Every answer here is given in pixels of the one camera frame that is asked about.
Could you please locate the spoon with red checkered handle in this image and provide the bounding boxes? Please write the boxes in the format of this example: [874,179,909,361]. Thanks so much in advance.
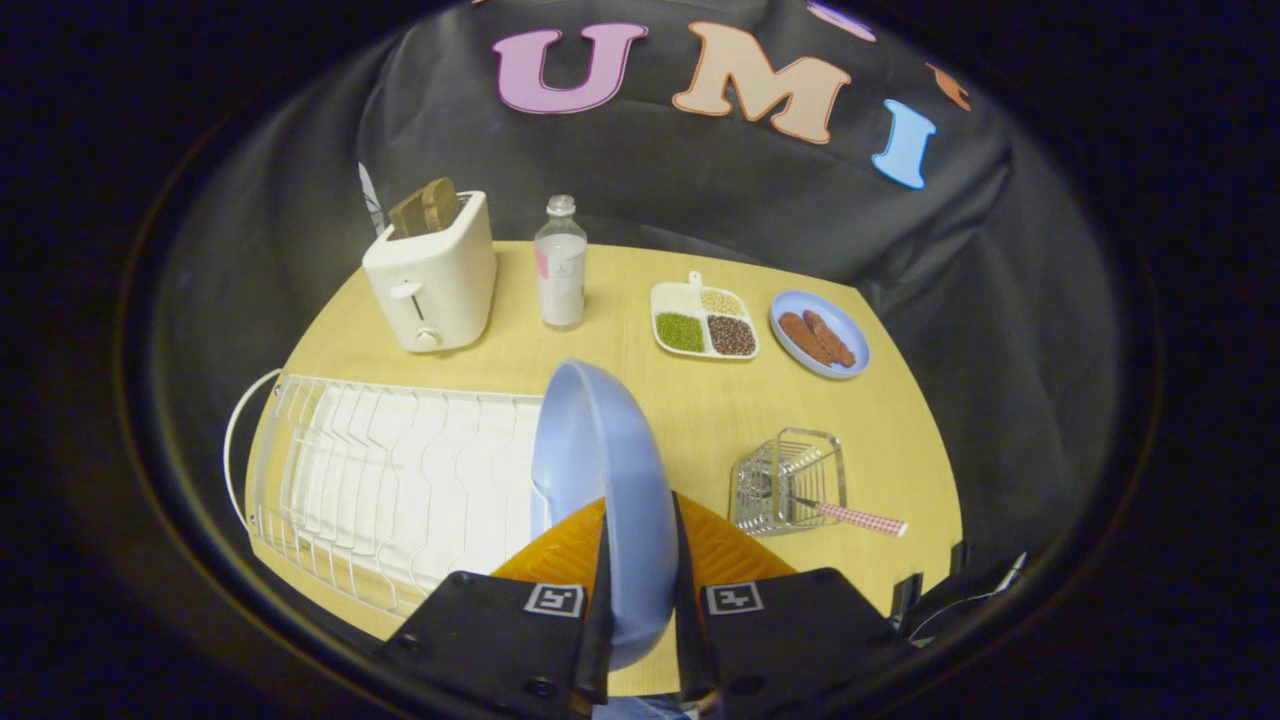
[790,496,909,539]

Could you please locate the blue plate with sausages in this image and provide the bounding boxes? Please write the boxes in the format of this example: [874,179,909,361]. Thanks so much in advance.
[769,290,872,380]

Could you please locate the brown toast slice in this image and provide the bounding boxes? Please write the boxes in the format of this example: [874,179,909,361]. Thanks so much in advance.
[388,177,462,239]

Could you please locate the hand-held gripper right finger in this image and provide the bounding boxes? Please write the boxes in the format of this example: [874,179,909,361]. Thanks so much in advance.
[671,492,913,703]

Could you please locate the light blue plate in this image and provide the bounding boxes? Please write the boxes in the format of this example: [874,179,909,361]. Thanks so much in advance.
[530,359,679,671]

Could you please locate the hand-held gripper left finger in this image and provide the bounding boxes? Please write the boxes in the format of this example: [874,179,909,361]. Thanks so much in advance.
[377,497,614,717]

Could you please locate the black backdrop cloth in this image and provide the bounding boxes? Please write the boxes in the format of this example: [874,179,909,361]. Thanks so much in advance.
[150,0,1121,601]

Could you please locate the white wire dish rack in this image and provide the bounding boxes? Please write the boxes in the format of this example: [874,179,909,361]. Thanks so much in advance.
[224,368,549,617]

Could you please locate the clear bottle with white contents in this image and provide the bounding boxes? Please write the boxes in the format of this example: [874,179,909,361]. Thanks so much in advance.
[534,195,588,330]

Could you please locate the white divided tray with beans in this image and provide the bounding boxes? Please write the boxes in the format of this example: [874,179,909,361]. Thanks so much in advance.
[650,271,761,361]

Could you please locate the white toaster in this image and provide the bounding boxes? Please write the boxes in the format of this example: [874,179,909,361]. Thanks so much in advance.
[362,190,498,354]

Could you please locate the metal wire basket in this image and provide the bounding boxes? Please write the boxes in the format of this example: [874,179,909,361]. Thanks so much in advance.
[728,428,849,538]

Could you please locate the brown sausage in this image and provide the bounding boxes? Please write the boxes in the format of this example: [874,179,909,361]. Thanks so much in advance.
[778,312,833,367]
[803,309,858,369]

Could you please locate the black table clamp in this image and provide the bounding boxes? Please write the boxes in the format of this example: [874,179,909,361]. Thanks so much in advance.
[890,572,925,633]

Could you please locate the white cable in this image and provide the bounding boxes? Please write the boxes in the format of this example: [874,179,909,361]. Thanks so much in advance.
[908,552,1029,641]

